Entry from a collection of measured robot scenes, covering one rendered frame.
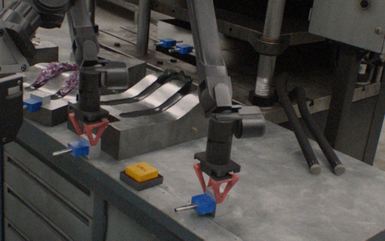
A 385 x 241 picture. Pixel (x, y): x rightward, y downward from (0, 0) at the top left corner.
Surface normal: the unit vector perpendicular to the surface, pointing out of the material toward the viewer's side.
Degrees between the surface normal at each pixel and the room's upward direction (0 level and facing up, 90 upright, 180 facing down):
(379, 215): 0
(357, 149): 90
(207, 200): 1
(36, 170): 90
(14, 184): 90
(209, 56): 42
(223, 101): 49
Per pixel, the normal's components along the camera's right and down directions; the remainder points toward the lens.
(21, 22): 0.60, -0.11
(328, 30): -0.72, 0.18
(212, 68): 0.29, -0.32
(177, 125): 0.69, 0.33
